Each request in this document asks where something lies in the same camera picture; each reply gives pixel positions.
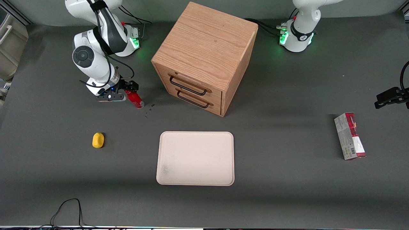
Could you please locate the red and grey carton box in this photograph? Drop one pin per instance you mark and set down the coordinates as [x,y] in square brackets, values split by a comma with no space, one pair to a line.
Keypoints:
[350,135]

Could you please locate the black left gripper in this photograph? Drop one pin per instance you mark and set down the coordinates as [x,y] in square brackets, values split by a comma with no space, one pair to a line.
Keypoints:
[390,96]

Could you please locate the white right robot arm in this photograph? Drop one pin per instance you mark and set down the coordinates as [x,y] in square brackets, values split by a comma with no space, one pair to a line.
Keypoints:
[92,60]

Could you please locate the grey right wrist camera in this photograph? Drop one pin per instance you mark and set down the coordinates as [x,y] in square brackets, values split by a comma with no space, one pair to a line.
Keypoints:
[110,97]

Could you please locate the yellow lemon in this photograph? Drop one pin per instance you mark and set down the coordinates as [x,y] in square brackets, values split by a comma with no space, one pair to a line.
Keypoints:
[98,140]

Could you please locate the wooden two-drawer cabinet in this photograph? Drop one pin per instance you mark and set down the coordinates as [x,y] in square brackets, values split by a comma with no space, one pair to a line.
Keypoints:
[204,44]

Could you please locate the beige plastic tray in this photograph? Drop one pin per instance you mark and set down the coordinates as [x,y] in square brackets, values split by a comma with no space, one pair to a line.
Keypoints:
[195,158]

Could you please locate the red coke bottle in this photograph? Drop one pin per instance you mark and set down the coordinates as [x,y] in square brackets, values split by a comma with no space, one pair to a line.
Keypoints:
[135,99]

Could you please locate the black frame rail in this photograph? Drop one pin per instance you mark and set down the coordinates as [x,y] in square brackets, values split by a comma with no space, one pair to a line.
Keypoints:
[19,14]

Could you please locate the beige chair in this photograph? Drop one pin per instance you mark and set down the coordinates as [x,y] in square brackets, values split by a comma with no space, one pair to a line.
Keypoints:
[12,41]

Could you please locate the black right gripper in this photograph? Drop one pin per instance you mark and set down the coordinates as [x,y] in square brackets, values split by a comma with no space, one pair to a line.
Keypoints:
[124,85]

